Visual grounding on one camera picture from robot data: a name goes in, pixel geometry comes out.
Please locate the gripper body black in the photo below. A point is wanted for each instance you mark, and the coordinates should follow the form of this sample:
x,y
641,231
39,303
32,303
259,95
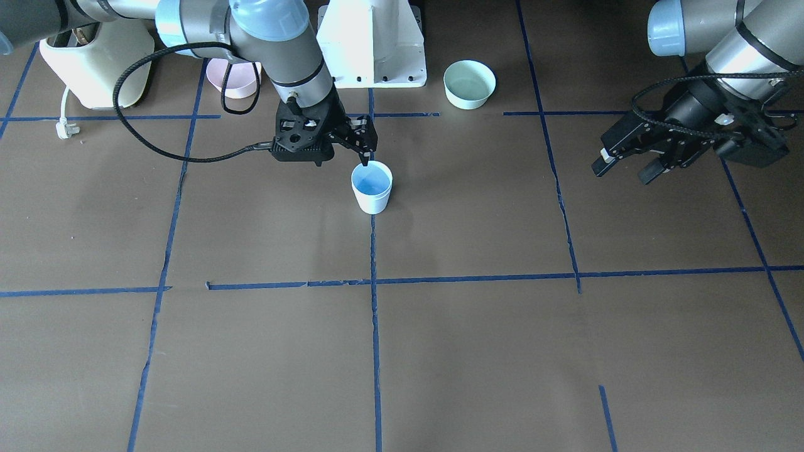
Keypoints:
x,y
335,122
686,112

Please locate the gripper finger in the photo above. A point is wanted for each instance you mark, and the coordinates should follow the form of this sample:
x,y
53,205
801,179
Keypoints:
x,y
358,143
608,159
364,125
665,163

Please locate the light blue cup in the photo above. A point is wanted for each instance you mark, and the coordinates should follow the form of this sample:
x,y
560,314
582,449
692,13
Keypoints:
x,y
373,179
372,198

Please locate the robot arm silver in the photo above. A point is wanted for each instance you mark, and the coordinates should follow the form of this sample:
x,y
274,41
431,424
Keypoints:
x,y
277,34

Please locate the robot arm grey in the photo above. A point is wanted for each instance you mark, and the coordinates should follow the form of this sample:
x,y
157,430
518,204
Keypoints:
x,y
751,50

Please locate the pink bowl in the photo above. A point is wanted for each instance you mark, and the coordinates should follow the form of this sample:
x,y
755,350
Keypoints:
x,y
243,80

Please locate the green bowl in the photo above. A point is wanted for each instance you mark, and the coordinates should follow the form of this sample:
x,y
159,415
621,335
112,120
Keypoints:
x,y
469,84

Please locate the cream toaster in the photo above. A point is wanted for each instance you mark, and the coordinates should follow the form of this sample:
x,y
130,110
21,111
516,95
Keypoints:
x,y
91,71

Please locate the white pedestal column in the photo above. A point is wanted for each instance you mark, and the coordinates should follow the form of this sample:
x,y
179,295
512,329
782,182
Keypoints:
x,y
373,44

